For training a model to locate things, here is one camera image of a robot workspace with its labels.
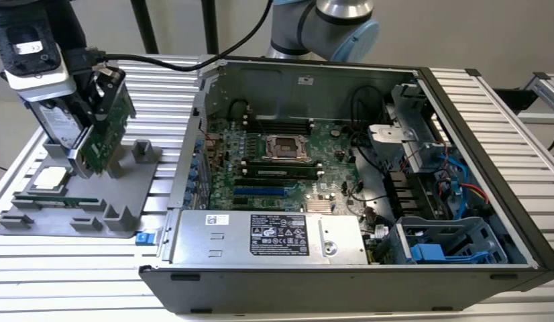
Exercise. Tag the blue case latch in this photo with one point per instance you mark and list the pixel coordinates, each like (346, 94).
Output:
(144, 239)

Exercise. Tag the grey parts rack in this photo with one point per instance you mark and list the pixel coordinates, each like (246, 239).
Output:
(52, 218)

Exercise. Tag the blue plastic drive latch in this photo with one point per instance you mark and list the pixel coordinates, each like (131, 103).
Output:
(426, 251)

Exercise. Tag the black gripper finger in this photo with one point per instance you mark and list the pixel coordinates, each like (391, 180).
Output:
(82, 110)
(108, 87)

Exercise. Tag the green motherboard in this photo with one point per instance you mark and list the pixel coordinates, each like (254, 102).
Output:
(339, 161)

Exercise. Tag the grey metal drive cage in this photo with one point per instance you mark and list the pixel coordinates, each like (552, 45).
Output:
(419, 147)

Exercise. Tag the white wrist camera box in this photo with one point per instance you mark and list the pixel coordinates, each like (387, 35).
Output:
(39, 84)

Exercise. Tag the hard disk blue carrier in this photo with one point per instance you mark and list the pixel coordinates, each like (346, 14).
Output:
(52, 120)

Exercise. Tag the black expansion slot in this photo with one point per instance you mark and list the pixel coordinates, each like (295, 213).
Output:
(258, 182)

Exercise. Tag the grey open PC case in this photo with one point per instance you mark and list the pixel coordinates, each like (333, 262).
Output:
(303, 292)

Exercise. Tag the coin cell battery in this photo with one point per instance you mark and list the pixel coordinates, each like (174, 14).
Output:
(335, 132)

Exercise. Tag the installed RAM stick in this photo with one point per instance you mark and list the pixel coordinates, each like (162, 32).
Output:
(277, 173)

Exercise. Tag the green RAM stick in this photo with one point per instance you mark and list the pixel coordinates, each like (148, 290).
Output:
(58, 201)

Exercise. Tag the CPU socket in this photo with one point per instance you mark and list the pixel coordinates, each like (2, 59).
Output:
(286, 144)

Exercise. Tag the silver chipset heatsink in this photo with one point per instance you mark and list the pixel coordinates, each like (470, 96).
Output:
(319, 206)

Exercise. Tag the aluminium neighbour table frame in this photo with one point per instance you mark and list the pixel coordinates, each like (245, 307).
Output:
(542, 82)

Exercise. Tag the silver CPU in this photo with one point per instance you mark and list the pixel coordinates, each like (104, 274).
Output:
(51, 177)

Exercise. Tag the silver power supply unit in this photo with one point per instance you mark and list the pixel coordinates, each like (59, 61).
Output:
(205, 245)

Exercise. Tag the blue expansion slot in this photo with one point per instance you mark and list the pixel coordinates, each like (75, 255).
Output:
(258, 192)

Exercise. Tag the green graphics card black cooler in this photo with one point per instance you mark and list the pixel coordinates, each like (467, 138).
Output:
(106, 141)

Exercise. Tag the grey plastic disk bay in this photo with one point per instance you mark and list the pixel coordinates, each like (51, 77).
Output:
(438, 223)

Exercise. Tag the black stand pole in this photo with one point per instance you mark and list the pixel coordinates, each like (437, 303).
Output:
(210, 27)
(146, 27)

